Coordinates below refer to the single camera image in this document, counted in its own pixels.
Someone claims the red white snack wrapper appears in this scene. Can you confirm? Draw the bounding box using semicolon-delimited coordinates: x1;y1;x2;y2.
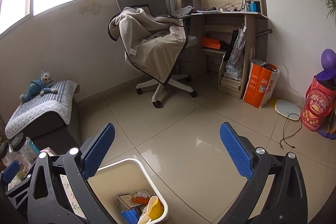
131;189;151;205

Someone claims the blue white carton box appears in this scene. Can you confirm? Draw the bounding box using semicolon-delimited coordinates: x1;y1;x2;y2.
121;209;140;224

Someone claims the white trash bin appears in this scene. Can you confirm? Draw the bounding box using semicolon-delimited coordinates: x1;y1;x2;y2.
88;158;169;223

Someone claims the clear jar with brown balls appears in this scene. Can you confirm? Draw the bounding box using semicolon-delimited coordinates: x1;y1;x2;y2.
11;132;40;165

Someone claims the clear jar with snacks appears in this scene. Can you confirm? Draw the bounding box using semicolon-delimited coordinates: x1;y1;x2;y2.
0;141;16;167

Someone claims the white round scale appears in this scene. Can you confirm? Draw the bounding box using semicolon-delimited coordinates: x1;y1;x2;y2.
274;100;301;121

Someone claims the stack of books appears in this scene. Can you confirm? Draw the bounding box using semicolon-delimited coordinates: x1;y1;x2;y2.
218;76;242;99

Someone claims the orange paper shopping bag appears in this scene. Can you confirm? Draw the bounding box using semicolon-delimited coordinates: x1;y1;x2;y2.
243;59;280;109

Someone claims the blue plush monkey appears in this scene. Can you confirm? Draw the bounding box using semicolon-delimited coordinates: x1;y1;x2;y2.
19;72;58;103

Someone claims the silver plastic bag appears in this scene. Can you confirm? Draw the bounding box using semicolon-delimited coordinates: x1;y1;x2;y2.
226;24;247;81

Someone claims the orange box under desk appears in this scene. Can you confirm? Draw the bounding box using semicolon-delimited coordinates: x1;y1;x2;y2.
201;37;221;50

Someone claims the purple toy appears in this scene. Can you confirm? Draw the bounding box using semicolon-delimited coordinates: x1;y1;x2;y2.
315;49;335;140

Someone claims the beige blanket on chair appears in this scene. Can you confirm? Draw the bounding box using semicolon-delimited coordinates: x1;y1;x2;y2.
108;5;188;85

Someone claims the blue bottle on desk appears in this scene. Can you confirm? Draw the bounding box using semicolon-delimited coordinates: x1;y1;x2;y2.
249;1;257;12

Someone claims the wooden desk with shelves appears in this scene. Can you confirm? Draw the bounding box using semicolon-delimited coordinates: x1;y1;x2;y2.
180;0;267;98

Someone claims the white grey office chair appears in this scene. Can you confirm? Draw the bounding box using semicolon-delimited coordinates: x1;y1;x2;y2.
108;0;198;108

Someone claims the black cable on floor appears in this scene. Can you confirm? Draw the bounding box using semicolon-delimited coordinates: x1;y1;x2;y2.
279;113;303;150

